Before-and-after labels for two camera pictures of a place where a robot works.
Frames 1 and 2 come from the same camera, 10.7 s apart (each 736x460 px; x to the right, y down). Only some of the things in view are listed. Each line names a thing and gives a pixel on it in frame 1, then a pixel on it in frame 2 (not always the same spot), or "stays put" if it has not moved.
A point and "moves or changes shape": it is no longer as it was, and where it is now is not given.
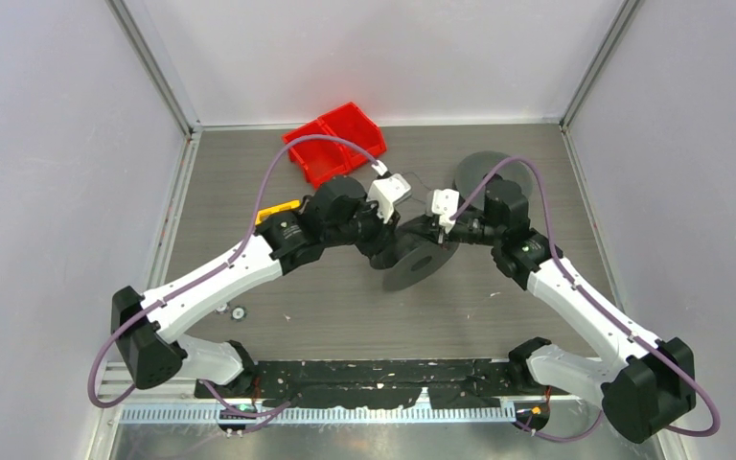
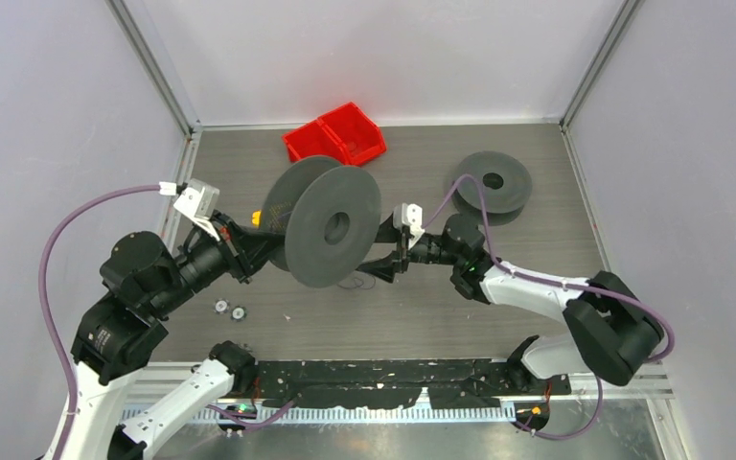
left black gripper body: x=366 y=230 → x=229 y=240
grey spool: x=473 y=169 stays put
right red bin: x=351 y=123 stays put
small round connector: x=239 y=313 stays put
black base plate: x=449 y=383 stays put
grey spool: x=407 y=261 moves or changes shape
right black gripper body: x=469 y=229 → x=426 y=249
